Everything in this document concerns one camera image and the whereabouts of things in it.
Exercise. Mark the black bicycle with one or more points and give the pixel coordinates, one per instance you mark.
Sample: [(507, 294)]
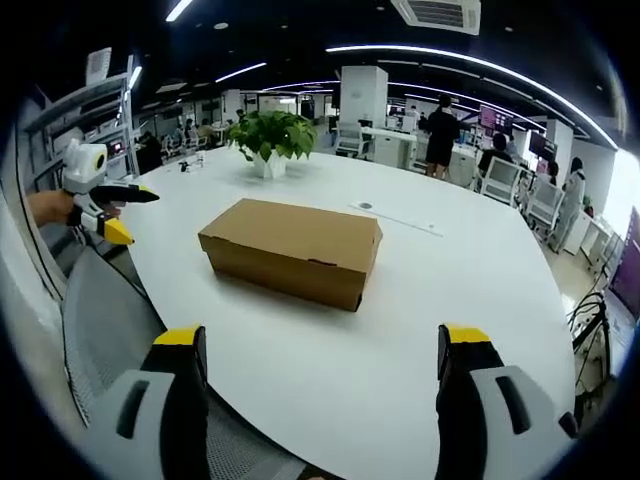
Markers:
[(595, 335)]

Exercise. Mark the purple monitor screen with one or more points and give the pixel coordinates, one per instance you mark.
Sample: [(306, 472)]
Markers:
[(495, 120)]

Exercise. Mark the small dark desk object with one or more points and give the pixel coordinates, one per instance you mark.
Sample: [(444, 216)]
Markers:
[(186, 165)]

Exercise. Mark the green potted plant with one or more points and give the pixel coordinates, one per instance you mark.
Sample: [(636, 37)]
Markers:
[(275, 132)]

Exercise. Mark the person's left hand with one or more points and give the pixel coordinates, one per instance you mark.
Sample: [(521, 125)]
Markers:
[(50, 207)]

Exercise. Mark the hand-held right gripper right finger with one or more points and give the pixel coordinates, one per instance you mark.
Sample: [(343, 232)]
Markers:
[(492, 405)]

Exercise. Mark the white plant pot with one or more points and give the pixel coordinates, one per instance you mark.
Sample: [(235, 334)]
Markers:
[(270, 166)]

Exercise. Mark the white office chair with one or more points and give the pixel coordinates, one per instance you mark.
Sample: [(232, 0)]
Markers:
[(350, 139), (500, 179), (544, 205)]

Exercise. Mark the brown cardboard shoe box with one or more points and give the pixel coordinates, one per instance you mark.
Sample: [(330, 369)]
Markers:
[(295, 250)]

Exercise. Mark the grey mesh office chair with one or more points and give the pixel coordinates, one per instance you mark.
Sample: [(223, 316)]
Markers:
[(130, 360)]

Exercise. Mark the ceiling air conditioner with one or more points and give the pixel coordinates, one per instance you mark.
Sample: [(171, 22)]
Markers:
[(436, 14)]

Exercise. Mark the white pillar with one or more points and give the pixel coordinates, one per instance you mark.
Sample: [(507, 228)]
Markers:
[(363, 92)]

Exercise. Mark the white metal shelf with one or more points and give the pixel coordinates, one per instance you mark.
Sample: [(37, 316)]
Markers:
[(95, 120)]

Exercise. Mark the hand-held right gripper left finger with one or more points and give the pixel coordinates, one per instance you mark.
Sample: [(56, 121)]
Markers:
[(150, 400)]

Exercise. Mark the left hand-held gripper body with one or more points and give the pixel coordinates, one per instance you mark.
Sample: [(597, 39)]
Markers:
[(86, 172)]

